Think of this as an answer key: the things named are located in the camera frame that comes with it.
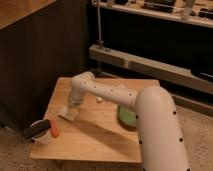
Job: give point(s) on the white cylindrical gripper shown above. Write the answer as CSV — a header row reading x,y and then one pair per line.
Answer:
x,y
75,99

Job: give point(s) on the white sponge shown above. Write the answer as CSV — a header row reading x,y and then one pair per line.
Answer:
x,y
68,113

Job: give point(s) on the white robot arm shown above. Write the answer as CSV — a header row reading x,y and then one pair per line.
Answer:
x,y
160,137

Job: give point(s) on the green ceramic bowl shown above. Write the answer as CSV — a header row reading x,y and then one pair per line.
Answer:
x,y
126,116

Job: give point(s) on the orange carrot toy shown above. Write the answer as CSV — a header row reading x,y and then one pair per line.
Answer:
x,y
54,130

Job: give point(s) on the wooden table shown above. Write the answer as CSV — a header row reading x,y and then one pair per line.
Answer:
x,y
94,135

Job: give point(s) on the black flat item in cup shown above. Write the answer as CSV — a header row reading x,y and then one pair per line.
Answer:
x,y
36,129

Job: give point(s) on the white cup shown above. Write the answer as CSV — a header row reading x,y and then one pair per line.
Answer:
x,y
44,138

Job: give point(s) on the wooden cabinet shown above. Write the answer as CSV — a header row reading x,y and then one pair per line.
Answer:
x,y
34,52

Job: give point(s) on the metal shelf rack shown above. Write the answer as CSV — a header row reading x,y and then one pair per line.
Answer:
x,y
179,55

